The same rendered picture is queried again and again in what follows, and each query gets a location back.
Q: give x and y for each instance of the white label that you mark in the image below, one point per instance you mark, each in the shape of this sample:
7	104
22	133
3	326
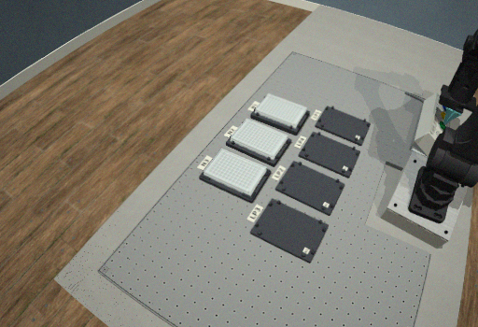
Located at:
300	142
231	131
205	163
255	212
279	172
316	115
255	104

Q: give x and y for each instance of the black l-shaped nest locator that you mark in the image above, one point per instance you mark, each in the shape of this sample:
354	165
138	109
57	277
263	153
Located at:
236	193

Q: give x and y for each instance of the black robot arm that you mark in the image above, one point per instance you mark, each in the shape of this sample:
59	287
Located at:
433	192

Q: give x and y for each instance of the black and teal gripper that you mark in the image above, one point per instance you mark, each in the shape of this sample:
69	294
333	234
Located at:
456	100

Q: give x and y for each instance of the black l-shaped locator bracket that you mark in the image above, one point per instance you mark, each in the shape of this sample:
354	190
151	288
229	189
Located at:
256	155

